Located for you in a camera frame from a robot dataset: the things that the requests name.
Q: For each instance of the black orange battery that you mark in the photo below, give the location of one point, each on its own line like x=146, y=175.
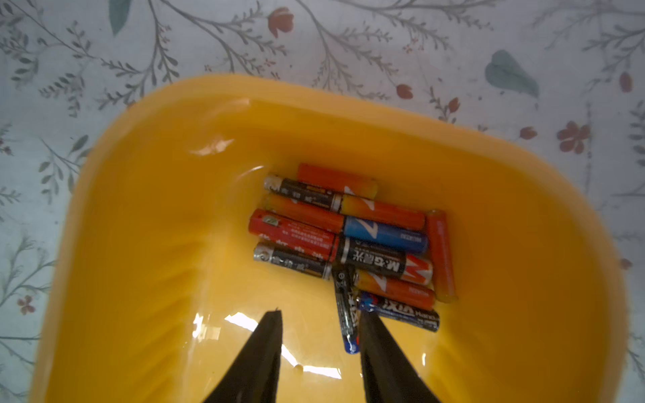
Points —
x=346, y=204

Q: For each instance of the yellow plastic storage box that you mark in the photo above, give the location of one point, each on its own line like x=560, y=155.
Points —
x=156, y=289

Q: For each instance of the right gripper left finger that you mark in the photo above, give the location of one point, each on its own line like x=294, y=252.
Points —
x=254, y=374

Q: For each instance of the black red M&G battery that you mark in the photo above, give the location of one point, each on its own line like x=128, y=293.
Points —
x=382, y=260

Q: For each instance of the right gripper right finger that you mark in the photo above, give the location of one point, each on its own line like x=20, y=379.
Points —
x=388, y=375

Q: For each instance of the orange red battery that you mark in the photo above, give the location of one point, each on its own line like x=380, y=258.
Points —
x=304, y=213

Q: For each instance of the black silver battery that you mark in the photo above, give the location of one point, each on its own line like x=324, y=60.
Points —
x=291, y=259

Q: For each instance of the orange white battery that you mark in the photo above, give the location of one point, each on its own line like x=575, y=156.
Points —
x=414, y=295

